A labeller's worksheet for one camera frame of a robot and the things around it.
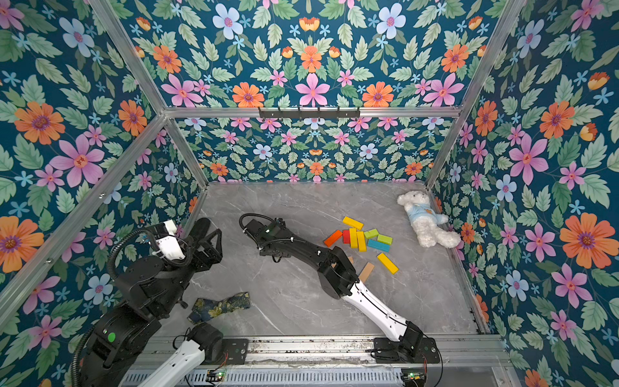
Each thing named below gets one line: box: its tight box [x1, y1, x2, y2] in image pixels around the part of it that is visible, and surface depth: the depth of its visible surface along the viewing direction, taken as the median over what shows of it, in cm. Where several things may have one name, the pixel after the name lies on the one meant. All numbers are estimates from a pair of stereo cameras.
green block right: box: [377, 233, 394, 246], surface depth 101 cm
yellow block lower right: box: [376, 252, 400, 275], surface depth 95 cm
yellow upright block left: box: [348, 227, 358, 250], surface depth 101 cm
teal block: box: [367, 239, 391, 253], surface depth 100 cm
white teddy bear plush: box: [397, 190, 462, 249], surface depth 98 cm
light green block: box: [364, 228, 379, 239], surface depth 103 cm
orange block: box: [323, 229, 344, 248], surface depth 103 cm
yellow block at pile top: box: [342, 216, 365, 231], surface depth 107 cm
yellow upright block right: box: [356, 230, 367, 253], surface depth 100 cm
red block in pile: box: [342, 229, 351, 245], surface depth 102 cm
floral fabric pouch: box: [186, 291, 251, 325], surface depth 82 cm
